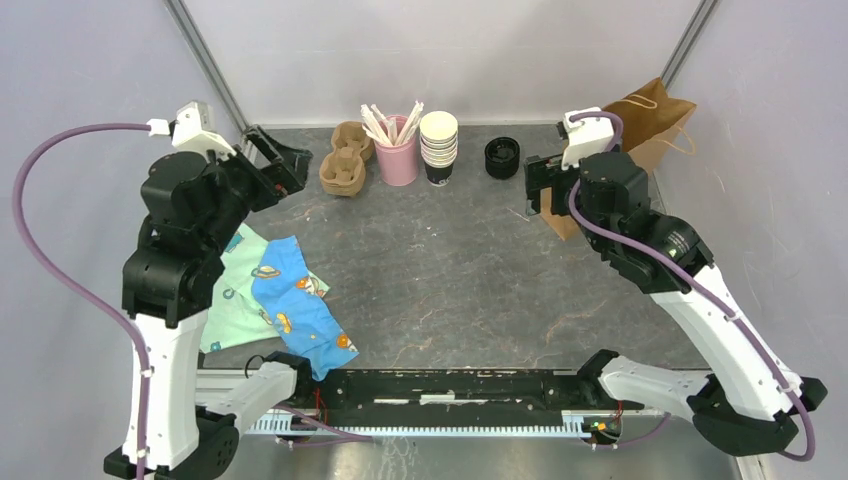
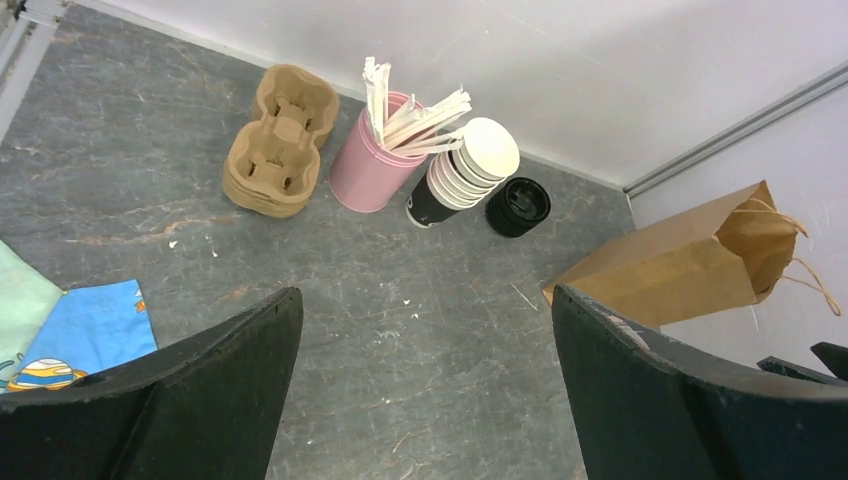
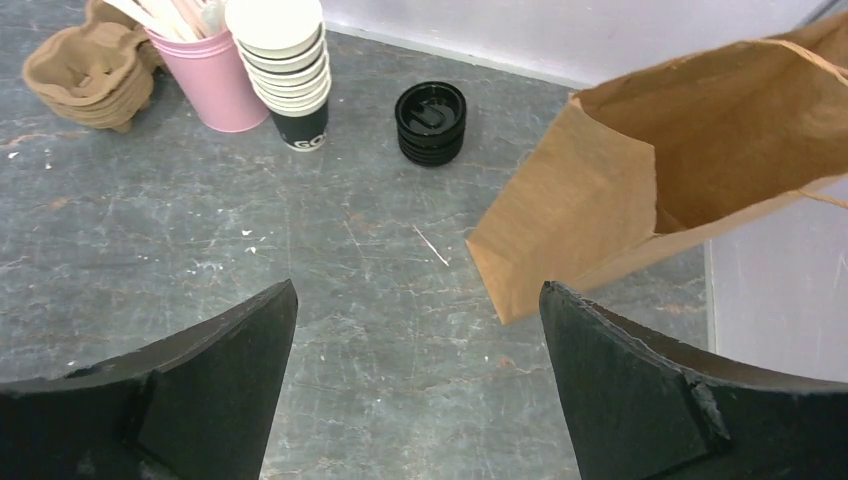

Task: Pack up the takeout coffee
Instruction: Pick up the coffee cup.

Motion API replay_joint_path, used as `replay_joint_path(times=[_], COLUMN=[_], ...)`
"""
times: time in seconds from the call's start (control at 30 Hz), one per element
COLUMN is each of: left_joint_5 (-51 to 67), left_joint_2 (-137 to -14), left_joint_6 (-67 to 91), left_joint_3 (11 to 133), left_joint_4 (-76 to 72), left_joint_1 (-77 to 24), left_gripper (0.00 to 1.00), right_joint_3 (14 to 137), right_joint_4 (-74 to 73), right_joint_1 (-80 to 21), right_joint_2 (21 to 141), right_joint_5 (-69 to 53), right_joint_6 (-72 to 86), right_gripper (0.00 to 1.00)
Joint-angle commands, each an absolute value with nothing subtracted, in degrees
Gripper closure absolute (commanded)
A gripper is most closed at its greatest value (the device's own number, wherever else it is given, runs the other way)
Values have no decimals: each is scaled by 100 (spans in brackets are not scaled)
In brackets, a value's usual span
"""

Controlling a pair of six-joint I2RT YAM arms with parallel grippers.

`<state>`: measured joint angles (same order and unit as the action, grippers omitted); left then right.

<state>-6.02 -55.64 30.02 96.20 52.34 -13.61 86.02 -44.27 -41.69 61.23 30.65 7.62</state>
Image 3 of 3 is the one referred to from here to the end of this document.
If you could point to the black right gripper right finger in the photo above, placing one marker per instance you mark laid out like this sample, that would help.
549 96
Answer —
642 405

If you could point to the pink metal utensil cup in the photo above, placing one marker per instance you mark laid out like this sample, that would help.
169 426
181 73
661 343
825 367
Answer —
212 76

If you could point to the wooden stirrers in wrappers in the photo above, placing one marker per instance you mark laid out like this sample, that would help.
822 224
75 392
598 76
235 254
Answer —
178 20

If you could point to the brown cardboard cup carriers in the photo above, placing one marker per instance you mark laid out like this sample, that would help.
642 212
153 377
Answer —
98 74

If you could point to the brown paper takeout bag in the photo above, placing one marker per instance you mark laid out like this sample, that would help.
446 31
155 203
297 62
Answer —
652 163

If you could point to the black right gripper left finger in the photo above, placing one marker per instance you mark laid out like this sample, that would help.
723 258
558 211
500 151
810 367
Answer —
198 404

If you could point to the stack of paper cups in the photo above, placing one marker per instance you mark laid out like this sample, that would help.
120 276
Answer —
283 47

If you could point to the stack of black lids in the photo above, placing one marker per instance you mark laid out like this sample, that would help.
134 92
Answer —
431 121

